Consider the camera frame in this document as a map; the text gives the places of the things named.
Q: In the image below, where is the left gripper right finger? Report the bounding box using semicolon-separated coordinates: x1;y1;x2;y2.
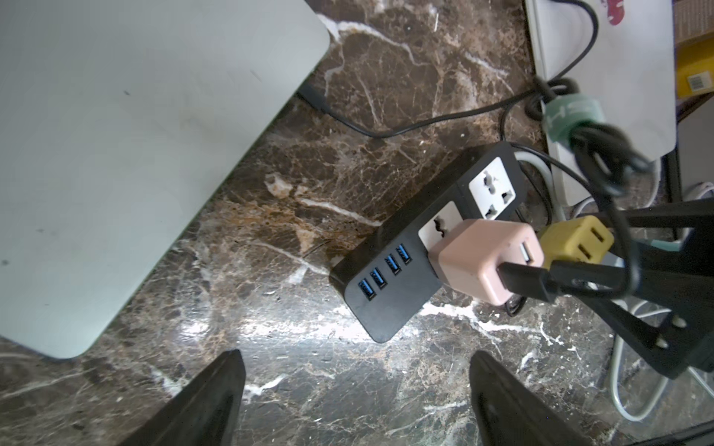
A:
470;350;591;445

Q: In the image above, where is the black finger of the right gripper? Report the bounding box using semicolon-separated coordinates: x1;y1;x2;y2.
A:
498;199;713;379

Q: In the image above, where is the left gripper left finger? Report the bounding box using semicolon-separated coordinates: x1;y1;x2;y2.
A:
122;349;245;445

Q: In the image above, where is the yellow charger plug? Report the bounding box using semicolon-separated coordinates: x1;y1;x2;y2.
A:
538;216;615;269

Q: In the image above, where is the black charger cable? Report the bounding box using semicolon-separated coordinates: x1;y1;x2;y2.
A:
295;0;654;319

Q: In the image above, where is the pink charger plug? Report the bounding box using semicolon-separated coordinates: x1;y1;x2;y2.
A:
428;219;545;306

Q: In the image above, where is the black power strip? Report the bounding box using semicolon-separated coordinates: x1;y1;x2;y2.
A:
329;141;526;343

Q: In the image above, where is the white laptop centre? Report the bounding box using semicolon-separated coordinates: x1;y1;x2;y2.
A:
525;0;676;162

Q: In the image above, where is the silver laptop front left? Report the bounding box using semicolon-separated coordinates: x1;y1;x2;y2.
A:
1;1;330;359

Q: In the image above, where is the yellow bottle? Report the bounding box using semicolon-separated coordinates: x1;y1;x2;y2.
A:
675;36;713;100

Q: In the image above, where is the brown lid bottle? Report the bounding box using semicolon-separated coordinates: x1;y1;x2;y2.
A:
673;0;714;46

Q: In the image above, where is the green velcro cable tie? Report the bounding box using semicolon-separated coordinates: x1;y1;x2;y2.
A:
542;93;604;147

